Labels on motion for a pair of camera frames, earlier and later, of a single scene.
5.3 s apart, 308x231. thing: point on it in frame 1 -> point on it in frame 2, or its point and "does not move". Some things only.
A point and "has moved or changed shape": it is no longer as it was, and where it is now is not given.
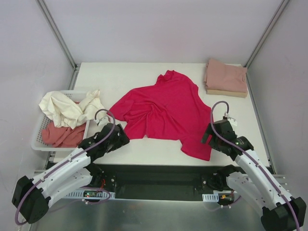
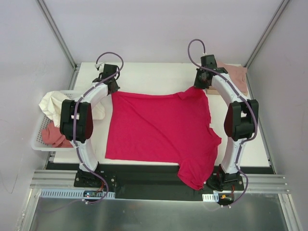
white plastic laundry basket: (38, 144) does not move
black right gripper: (214, 138) -> (199, 83)
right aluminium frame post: (281, 9) does not move
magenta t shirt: (172, 109) has moved or changed shape
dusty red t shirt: (62, 137) does not move
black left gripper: (119, 135) -> (113, 86)
